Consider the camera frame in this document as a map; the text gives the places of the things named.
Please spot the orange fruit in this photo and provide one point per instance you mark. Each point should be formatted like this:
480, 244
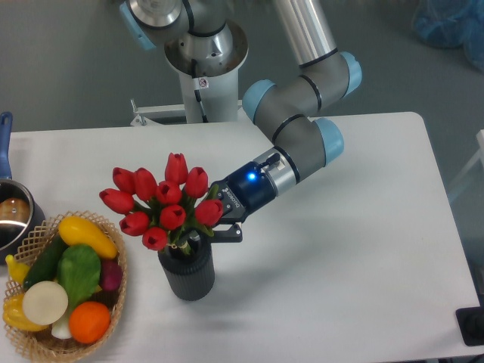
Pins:
89, 321

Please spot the dark grey ribbed vase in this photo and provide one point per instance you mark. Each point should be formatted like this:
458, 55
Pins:
190, 277

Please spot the blue plastic bag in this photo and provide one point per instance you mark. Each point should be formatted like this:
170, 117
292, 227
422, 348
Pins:
452, 24

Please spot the white round onion slice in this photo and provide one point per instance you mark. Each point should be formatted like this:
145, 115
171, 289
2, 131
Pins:
45, 303

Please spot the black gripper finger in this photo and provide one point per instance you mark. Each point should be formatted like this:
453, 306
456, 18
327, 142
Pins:
232, 235

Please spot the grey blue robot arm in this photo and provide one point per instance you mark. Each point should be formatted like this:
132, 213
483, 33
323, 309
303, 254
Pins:
301, 141

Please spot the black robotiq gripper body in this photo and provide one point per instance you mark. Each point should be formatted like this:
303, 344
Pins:
244, 191

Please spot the green lettuce leaf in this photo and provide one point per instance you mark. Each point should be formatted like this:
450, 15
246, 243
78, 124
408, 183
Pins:
78, 272

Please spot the yellow bell pepper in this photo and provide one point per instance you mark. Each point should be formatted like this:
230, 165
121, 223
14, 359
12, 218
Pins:
14, 316

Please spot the purple red onion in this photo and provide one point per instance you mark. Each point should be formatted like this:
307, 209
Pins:
111, 275

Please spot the green cucumber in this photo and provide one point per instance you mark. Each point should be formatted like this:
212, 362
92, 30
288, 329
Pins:
45, 266

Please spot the yellow squash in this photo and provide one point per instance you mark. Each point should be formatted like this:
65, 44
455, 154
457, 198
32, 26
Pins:
75, 230

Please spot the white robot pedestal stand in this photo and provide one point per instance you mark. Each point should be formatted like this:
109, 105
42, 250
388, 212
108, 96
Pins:
208, 72

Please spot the black device at edge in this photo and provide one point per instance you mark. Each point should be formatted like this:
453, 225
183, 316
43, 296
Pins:
470, 322

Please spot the red tulip bouquet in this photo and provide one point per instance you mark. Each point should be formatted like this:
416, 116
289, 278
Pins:
161, 212

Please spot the blue handled saucepan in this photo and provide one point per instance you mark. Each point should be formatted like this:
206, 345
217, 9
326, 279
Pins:
20, 214

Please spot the white frame at right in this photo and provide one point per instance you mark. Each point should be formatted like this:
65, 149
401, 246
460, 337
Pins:
467, 175

